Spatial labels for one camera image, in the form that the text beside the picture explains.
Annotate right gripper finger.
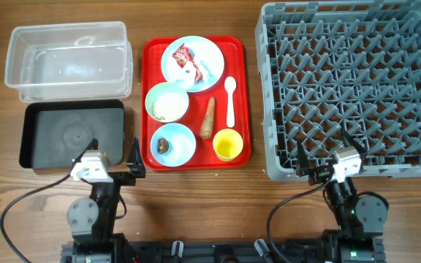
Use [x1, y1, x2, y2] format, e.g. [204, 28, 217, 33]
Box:
[340, 127, 368, 158]
[296, 141, 311, 177]

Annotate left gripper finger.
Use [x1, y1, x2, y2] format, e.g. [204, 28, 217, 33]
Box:
[72, 138, 98, 163]
[126, 138, 146, 178]

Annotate brown food scrap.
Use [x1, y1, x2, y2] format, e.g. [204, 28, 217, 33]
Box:
[158, 137, 170, 154]

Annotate light blue bowl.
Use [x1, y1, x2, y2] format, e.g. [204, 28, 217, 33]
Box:
[149, 123, 197, 167]

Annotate white rice grains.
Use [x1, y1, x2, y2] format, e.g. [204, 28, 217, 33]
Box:
[152, 93, 188, 122]

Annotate green bowl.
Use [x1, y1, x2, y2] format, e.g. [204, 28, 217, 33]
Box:
[145, 82, 189, 123]

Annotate orange carrot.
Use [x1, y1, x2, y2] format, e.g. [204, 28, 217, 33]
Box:
[200, 96, 216, 140]

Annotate yellow plastic cup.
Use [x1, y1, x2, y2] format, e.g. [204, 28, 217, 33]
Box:
[213, 129, 243, 162]

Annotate light blue plate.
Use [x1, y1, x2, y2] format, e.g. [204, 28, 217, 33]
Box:
[161, 36, 224, 93]

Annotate red snack wrapper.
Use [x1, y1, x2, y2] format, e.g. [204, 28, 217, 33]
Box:
[172, 44, 203, 83]

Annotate white tissue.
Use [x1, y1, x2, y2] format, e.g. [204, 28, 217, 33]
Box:
[173, 48, 212, 89]

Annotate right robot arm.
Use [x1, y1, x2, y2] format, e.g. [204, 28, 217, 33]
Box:
[287, 129, 389, 263]

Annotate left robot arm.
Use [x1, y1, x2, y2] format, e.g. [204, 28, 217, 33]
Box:
[60, 138, 145, 263]

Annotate black waste tray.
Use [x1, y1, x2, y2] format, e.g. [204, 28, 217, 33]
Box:
[19, 100, 125, 169]

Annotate grey dishwasher rack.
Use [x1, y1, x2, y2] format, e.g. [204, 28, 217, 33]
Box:
[255, 1, 421, 182]

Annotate clear plastic waste bin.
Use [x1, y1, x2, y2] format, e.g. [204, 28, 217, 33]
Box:
[4, 21, 133, 103]

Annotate white plastic spoon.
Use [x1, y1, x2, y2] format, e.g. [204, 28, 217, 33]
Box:
[224, 76, 237, 128]

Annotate red serving tray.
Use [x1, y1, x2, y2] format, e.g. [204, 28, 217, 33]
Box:
[140, 35, 251, 171]

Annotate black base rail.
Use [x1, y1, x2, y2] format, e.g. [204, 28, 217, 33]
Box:
[59, 239, 386, 263]

